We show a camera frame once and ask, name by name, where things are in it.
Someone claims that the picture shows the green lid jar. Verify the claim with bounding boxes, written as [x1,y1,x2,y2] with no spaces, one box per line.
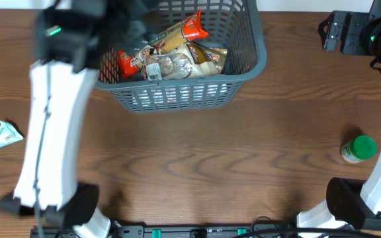
[341,135,378,163]

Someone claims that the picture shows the dried mushroom clear bag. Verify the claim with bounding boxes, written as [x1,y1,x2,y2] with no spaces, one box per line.
[140,44,223,82]

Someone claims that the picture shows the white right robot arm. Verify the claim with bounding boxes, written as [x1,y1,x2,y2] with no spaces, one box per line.
[295,0,381,237]

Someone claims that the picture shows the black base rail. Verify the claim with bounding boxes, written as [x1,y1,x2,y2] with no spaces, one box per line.
[108,216,294,238]

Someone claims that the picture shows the red and gold pasta packet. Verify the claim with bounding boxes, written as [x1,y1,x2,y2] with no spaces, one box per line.
[118,10,209,78]

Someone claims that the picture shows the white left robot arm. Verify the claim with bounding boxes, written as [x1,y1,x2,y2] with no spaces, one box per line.
[0,0,158,237]

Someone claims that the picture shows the grey plastic lattice basket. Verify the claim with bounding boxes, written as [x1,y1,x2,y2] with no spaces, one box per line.
[96,0,267,112]

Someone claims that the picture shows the gold foil herb snack bag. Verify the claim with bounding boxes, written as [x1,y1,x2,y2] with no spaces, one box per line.
[197,44,228,73]

